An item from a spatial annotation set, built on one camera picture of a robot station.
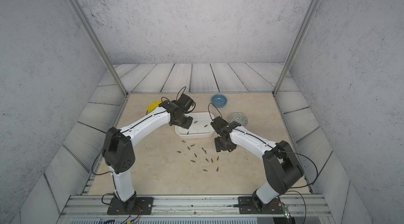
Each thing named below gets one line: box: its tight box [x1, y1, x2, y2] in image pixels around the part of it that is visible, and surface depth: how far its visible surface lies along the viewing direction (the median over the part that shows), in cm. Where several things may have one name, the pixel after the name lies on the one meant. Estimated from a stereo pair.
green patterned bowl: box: [229, 112, 249, 128], surface depth 104 cm
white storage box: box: [174, 112, 216, 139], surface depth 100 cm
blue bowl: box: [210, 94, 228, 109], surface depth 115 cm
